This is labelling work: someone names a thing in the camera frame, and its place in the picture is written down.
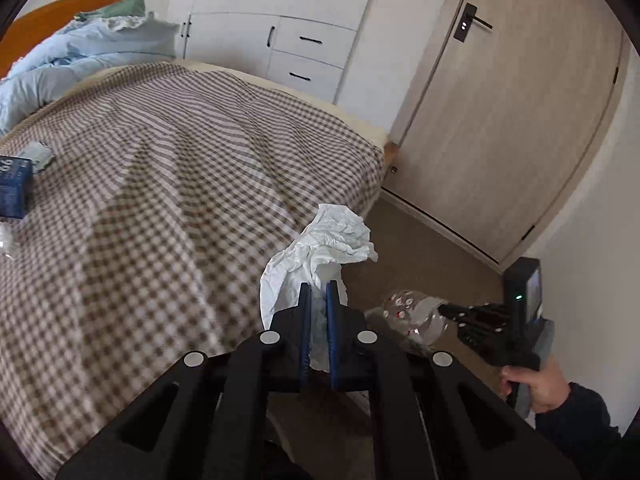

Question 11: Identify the orange wooden headboard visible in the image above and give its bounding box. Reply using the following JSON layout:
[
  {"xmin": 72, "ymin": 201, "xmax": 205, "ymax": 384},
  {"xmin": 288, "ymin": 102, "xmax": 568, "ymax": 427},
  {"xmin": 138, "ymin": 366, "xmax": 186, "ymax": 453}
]
[{"xmin": 0, "ymin": 0, "xmax": 122, "ymax": 77}]

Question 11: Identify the white paper tissue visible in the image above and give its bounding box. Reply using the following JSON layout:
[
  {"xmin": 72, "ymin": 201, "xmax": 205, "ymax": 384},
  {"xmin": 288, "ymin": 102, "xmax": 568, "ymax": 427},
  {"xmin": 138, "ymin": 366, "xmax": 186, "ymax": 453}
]
[{"xmin": 259, "ymin": 204, "xmax": 378, "ymax": 372}]

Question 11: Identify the white wardrobe with drawers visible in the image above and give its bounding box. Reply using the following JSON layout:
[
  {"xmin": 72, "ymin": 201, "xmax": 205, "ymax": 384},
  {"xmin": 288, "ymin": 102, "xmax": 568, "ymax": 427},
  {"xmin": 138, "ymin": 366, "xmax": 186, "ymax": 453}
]
[{"xmin": 167, "ymin": 0, "xmax": 370, "ymax": 102}]

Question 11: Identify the dark blue carton box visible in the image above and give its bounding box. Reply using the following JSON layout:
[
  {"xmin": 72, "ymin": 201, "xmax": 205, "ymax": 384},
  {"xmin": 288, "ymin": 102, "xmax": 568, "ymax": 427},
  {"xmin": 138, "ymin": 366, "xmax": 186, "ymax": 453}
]
[{"xmin": 0, "ymin": 156, "xmax": 34, "ymax": 219}]

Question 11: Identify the beige wooden door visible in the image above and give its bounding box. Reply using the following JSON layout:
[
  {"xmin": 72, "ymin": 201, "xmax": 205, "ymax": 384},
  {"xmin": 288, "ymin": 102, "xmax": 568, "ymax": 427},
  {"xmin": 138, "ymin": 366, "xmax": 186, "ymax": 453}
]
[{"xmin": 385, "ymin": 0, "xmax": 623, "ymax": 263}]

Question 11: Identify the green white foil packet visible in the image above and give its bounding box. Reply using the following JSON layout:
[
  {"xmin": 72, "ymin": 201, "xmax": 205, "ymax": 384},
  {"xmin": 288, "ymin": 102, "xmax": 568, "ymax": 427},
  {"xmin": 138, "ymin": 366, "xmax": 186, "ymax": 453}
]
[{"xmin": 17, "ymin": 141, "xmax": 54, "ymax": 174}]

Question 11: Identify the clear plastic bottle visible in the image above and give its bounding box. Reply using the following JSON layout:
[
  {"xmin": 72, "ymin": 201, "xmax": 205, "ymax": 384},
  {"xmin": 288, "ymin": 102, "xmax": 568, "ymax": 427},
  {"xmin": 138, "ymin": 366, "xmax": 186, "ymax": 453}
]
[{"xmin": 364, "ymin": 289, "xmax": 447, "ymax": 348}]

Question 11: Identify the crumpled clear plastic wrap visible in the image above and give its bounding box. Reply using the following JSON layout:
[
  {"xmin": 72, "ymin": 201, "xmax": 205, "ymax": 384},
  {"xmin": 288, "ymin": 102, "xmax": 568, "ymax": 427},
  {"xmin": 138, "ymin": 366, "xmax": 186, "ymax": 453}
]
[{"xmin": 0, "ymin": 221, "xmax": 17, "ymax": 260}]

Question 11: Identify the green pillow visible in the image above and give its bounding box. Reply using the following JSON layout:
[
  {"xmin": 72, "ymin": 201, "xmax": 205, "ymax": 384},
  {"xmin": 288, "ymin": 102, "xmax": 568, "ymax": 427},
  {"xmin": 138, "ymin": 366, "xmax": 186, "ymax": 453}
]
[{"xmin": 74, "ymin": 0, "xmax": 146, "ymax": 22}]

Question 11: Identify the brown checkered bedspread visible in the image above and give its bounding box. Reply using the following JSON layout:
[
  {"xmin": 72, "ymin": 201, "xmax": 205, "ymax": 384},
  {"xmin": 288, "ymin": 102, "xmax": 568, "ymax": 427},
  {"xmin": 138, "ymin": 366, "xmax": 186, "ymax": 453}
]
[{"xmin": 1, "ymin": 63, "xmax": 386, "ymax": 479}]

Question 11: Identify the black door handle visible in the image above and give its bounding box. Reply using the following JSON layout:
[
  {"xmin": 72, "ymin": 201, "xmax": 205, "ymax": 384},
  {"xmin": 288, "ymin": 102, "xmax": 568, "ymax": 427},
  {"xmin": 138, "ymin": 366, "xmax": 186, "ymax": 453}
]
[{"xmin": 454, "ymin": 3, "xmax": 492, "ymax": 42}]

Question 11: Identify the right hand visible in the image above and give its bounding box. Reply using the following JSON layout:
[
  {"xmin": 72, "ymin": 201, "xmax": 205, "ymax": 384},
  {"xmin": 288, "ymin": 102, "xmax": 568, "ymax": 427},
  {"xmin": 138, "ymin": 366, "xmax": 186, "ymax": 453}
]
[{"xmin": 499, "ymin": 354, "xmax": 570, "ymax": 414}]

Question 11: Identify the light blue duvet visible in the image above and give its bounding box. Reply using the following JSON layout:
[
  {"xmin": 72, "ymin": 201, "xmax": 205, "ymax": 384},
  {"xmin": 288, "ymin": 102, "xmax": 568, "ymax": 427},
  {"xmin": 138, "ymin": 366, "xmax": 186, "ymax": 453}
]
[{"xmin": 1, "ymin": 14, "xmax": 179, "ymax": 134}]

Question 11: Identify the dark right sleeve forearm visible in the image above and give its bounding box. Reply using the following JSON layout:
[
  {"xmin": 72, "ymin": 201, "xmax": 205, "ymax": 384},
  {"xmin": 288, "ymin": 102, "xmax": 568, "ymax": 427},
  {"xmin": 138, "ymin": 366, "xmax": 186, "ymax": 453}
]
[{"xmin": 535, "ymin": 382, "xmax": 630, "ymax": 479}]

